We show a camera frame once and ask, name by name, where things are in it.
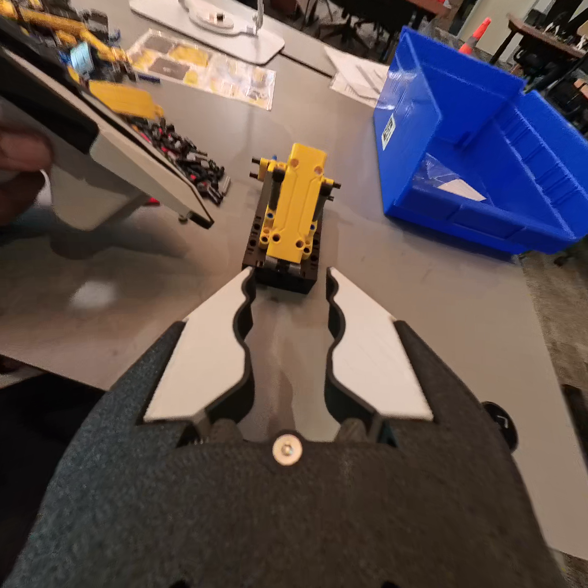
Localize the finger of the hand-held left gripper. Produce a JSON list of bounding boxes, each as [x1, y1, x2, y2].
[[50, 87, 215, 231]]

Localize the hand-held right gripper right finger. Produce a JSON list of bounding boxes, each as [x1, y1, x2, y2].
[[324, 266, 434, 439]]

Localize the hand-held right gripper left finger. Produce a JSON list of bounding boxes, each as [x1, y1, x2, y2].
[[142, 266, 256, 439]]

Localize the black and yellow brick assembly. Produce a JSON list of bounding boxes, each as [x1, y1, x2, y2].
[[242, 156, 343, 295]]

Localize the yellow panel with grey shafts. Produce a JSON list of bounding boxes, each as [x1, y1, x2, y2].
[[252, 142, 341, 276]]

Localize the person's left hand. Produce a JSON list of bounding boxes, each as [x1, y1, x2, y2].
[[0, 122, 53, 227]]

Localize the pile of small brick parts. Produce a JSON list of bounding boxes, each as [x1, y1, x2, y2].
[[0, 0, 231, 206]]

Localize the yellow curved panel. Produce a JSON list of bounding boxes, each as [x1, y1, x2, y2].
[[89, 81, 164, 119]]

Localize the illustrated instruction sheet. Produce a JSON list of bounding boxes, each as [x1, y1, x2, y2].
[[126, 28, 276, 111]]

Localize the round black desk grommet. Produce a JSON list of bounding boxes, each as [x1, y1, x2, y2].
[[480, 401, 519, 453]]

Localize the white monitor stand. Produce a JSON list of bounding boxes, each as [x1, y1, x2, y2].
[[130, 0, 285, 65]]

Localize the clear plastic bag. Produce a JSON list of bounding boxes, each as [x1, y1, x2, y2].
[[411, 154, 488, 203]]

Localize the white paper sheets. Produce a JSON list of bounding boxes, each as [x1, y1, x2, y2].
[[324, 45, 391, 99]]

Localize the blue storage bin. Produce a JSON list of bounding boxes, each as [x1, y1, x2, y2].
[[372, 25, 588, 262]]

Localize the orange traffic cone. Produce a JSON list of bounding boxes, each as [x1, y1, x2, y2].
[[459, 17, 492, 55]]

